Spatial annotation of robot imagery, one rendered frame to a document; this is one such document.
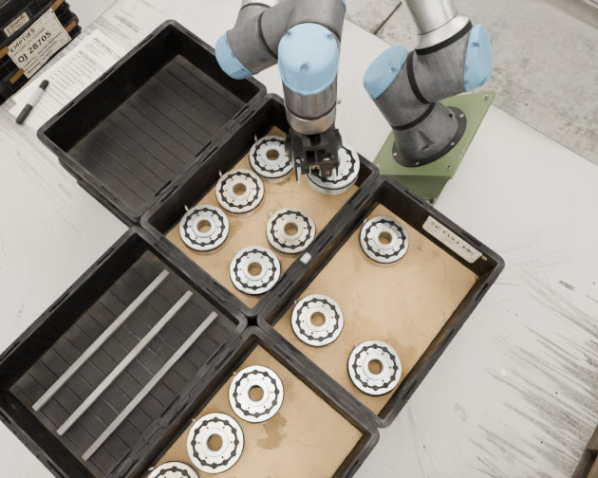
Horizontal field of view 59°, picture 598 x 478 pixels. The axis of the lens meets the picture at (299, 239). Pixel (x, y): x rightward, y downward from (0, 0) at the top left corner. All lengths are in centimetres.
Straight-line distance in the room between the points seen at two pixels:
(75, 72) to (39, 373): 81
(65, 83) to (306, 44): 98
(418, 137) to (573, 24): 171
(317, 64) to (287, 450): 69
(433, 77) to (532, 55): 156
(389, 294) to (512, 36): 180
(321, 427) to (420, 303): 31
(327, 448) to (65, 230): 78
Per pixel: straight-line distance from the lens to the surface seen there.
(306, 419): 105
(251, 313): 97
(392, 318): 109
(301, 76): 68
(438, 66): 111
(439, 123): 124
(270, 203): 115
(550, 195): 145
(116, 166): 124
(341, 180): 97
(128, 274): 114
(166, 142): 125
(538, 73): 261
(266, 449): 105
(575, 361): 135
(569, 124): 252
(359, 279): 110
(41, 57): 214
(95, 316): 114
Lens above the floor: 188
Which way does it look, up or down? 70 degrees down
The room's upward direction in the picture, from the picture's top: 4 degrees clockwise
